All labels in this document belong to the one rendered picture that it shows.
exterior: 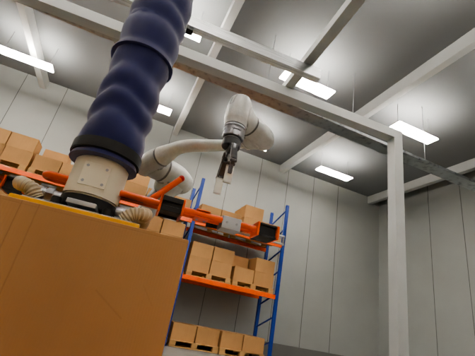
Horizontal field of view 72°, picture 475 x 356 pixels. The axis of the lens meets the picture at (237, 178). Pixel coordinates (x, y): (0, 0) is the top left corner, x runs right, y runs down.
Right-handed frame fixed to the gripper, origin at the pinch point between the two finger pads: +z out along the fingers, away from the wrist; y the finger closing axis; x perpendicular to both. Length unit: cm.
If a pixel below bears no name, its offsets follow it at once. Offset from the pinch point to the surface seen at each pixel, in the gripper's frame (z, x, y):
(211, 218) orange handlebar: 14.3, -2.0, 4.1
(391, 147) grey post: -178, 226, -165
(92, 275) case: 41, -31, 20
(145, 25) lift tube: -47, -44, 13
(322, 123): -337, 245, -367
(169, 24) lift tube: -54, -36, 10
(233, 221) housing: 13.3, 5.8, 4.3
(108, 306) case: 47, -25, 20
